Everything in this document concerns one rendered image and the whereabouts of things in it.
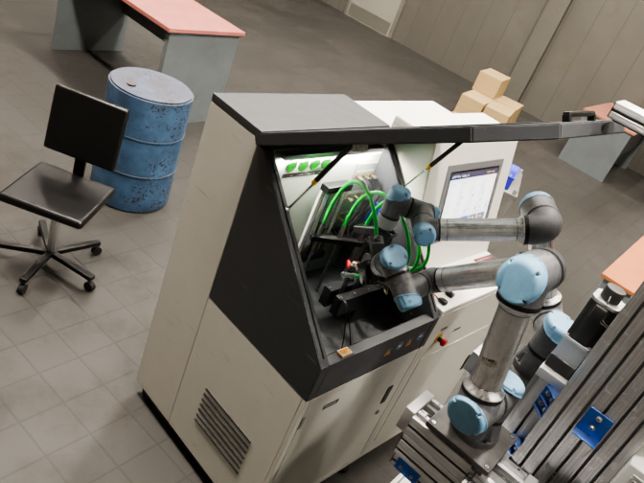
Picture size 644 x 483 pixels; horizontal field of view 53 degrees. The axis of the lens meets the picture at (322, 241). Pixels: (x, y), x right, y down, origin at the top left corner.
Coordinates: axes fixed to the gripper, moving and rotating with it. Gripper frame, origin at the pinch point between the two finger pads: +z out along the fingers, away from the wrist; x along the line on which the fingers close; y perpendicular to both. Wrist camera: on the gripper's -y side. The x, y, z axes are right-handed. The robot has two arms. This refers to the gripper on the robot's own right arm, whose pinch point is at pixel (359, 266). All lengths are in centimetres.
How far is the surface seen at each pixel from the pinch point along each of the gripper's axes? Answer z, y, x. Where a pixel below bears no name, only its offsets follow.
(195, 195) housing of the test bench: 1, -57, -35
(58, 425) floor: 111, -59, -72
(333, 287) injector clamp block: 13.6, -5.4, -2.8
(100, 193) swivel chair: 63, -154, -12
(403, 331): 16.6, 22.3, 11.3
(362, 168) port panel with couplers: -22.3, -30.4, 21.6
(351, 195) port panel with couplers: -9.1, -30.4, 21.7
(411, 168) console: -28.7, -17.7, 35.0
